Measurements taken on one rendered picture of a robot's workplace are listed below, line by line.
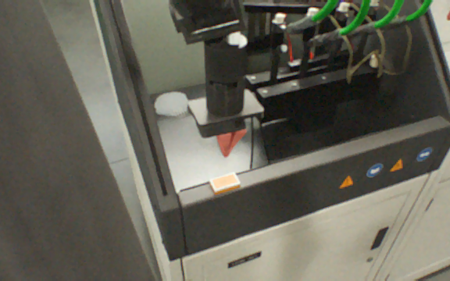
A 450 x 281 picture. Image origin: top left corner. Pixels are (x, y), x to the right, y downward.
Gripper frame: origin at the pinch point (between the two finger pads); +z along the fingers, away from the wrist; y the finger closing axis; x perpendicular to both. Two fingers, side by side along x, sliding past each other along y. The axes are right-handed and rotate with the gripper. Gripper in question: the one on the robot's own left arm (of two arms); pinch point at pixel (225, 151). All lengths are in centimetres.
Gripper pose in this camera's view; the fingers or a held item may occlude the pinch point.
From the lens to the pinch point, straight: 61.6
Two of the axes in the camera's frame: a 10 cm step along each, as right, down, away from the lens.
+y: -9.3, 2.3, -2.8
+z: 0.0, 7.6, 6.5
